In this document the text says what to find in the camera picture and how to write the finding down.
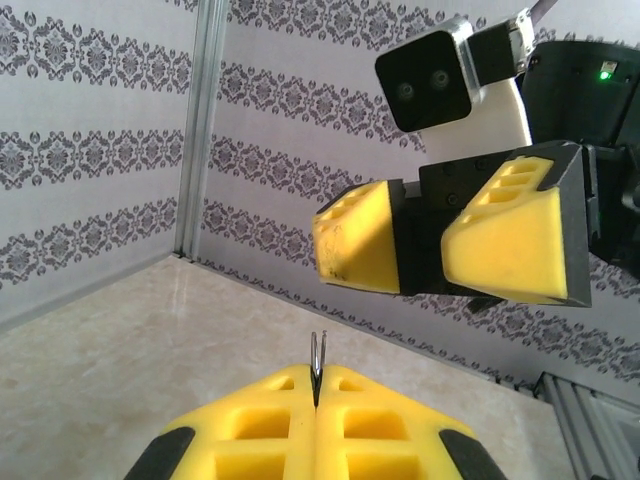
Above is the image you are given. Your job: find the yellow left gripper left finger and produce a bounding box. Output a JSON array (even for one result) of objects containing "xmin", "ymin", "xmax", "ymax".
[{"xmin": 124, "ymin": 363, "xmax": 319, "ymax": 480}]

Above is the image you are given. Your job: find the aluminium frame post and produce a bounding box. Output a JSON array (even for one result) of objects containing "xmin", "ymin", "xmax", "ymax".
[{"xmin": 172, "ymin": 0, "xmax": 231, "ymax": 262}]

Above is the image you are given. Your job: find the metal keyring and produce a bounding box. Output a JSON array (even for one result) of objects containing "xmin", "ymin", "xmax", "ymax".
[{"xmin": 309, "ymin": 328, "xmax": 329, "ymax": 407}]

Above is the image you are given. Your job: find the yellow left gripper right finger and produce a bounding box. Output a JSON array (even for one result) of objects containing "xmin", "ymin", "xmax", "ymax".
[{"xmin": 314, "ymin": 363, "xmax": 506, "ymax": 480}]

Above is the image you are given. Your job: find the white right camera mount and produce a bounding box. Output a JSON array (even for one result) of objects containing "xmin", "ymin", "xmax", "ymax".
[{"xmin": 469, "ymin": 74, "xmax": 534, "ymax": 151}]

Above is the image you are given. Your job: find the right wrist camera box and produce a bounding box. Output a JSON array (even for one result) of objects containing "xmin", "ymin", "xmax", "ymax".
[{"xmin": 374, "ymin": 8, "xmax": 532, "ymax": 134}]

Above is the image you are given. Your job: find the aluminium table side rail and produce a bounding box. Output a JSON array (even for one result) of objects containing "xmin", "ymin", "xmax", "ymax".
[{"xmin": 532, "ymin": 372, "xmax": 640, "ymax": 480}]

